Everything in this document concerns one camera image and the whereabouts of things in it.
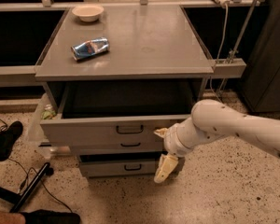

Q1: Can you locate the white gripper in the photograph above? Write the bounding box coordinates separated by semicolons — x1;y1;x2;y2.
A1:
154;124;192;184

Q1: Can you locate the grey top drawer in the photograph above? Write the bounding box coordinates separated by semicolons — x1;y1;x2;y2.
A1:
41;80;192;147

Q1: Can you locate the grey drawer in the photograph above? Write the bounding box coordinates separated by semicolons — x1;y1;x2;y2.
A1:
41;80;192;147
70;141;162;155
79;152;165;178

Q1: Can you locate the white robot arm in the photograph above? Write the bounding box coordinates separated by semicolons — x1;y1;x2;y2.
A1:
154;99;280;183

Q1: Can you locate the grey bottom drawer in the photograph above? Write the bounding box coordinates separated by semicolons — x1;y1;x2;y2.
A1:
79;152;165;178

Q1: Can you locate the grey drawer cabinet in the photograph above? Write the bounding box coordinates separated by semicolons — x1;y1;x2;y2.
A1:
34;4;216;179

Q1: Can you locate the grey middle drawer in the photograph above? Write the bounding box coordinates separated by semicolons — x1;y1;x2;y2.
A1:
70;141;162;155

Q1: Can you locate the dark cabinet at right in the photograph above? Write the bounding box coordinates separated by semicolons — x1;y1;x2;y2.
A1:
238;0;280;113

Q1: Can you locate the green plastic bottle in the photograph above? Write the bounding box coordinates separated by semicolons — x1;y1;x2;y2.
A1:
41;105;56;119

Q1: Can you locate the person's leg with sock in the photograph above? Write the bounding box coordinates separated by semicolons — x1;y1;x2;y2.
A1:
0;210;80;224

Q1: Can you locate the white ceramic bowl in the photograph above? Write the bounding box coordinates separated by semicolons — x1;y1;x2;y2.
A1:
72;5;104;22

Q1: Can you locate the black stand leg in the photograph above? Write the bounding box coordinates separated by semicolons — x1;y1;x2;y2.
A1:
0;161;55;214

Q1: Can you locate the metal diagonal rod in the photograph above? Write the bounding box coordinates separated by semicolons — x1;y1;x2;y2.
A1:
216;0;265;95

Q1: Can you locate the black shoe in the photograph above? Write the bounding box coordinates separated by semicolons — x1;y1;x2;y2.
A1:
0;121;23;161

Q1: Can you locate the black top drawer handle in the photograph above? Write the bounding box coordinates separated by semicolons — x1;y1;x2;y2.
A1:
116;125;144;134

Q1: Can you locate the white hanging cable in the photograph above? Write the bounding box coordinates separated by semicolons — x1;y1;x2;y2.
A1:
208;3;230;105

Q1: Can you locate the black floor cable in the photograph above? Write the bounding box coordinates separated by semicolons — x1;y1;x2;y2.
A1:
0;111;74;213

